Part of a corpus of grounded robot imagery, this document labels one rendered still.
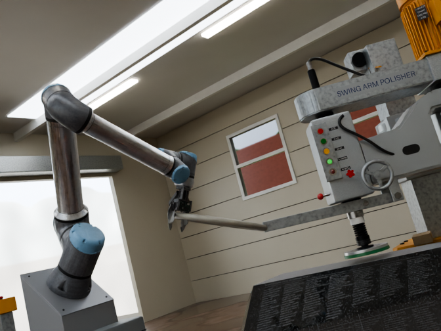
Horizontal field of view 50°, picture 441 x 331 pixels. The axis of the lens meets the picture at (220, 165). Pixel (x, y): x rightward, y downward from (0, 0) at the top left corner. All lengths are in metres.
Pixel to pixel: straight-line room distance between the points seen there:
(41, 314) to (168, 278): 8.77
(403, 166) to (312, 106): 0.52
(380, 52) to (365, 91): 0.85
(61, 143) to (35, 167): 7.06
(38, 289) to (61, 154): 0.56
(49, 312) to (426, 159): 1.81
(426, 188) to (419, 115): 0.75
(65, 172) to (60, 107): 0.33
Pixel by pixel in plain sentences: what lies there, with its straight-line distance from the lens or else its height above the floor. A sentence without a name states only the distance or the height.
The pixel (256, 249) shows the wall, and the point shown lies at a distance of 10.03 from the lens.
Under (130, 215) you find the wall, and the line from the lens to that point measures 10.44.
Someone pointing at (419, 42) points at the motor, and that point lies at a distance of 2.70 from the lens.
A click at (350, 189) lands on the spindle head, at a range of 2.35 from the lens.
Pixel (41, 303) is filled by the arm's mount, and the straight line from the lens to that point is 2.13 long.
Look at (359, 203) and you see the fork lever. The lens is 2.40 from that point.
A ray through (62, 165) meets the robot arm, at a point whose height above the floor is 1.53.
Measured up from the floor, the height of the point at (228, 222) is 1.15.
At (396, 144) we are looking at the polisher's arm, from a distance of 2.44.
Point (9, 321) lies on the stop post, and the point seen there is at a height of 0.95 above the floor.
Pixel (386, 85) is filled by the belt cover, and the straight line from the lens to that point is 2.50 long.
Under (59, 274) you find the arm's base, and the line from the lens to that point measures 2.15.
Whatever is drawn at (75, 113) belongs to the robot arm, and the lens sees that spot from 1.85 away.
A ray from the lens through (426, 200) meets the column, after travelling 3.14.
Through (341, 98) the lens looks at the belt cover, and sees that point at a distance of 2.43.
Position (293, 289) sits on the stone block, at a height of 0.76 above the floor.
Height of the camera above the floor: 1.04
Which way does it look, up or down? 10 degrees up
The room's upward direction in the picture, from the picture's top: 15 degrees counter-clockwise
